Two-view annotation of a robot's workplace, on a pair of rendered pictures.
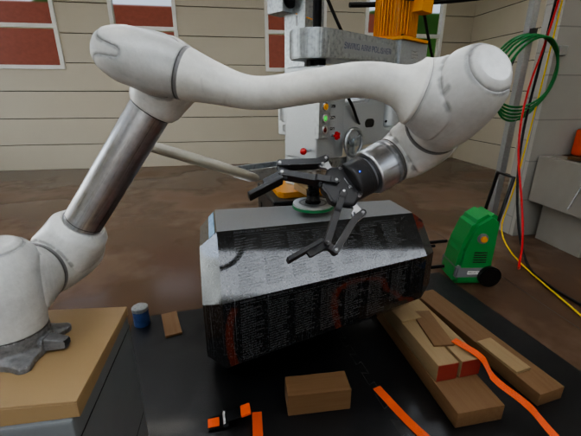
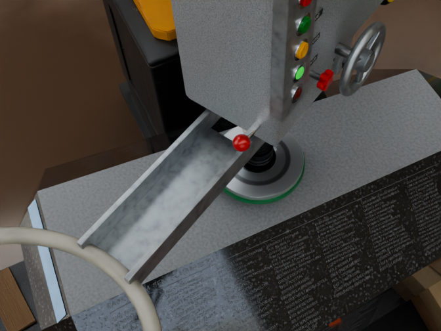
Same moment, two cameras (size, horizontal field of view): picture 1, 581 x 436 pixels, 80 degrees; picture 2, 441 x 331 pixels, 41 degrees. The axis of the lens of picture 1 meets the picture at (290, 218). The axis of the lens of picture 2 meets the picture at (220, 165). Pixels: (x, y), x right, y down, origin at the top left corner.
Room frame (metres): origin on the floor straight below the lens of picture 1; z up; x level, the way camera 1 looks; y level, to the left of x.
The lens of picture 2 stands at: (1.04, 0.03, 2.02)
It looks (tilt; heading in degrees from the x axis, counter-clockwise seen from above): 57 degrees down; 356
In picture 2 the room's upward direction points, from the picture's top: 6 degrees counter-clockwise
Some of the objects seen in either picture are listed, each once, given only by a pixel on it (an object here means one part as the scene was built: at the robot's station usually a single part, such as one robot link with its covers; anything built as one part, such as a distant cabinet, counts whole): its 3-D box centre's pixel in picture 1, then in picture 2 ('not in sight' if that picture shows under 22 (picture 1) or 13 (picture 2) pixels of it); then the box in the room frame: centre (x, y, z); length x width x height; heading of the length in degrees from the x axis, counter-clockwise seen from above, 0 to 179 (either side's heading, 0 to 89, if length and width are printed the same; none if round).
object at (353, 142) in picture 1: (347, 141); (346, 52); (1.78, -0.29, 1.20); 0.15 x 0.10 x 0.15; 134
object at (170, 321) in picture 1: (171, 323); (9, 301); (1.92, 0.78, 0.02); 0.25 x 0.10 x 0.01; 25
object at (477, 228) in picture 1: (475, 227); not in sight; (2.58, -1.46, 0.43); 0.35 x 0.35 x 0.87; 1
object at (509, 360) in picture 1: (502, 354); not in sight; (1.54, -1.15, 0.10); 0.25 x 0.10 x 0.01; 19
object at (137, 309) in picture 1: (141, 315); not in sight; (1.93, 0.97, 0.08); 0.10 x 0.10 x 0.13
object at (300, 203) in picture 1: (312, 203); (258, 159); (1.79, -0.12, 0.88); 0.21 x 0.21 x 0.01
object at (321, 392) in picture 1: (316, 392); not in sight; (1.31, -0.13, 0.07); 0.30 x 0.12 x 0.12; 98
